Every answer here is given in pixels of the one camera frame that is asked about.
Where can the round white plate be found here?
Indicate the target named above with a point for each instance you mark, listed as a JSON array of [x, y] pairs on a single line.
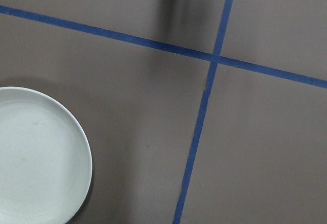
[[46, 163]]

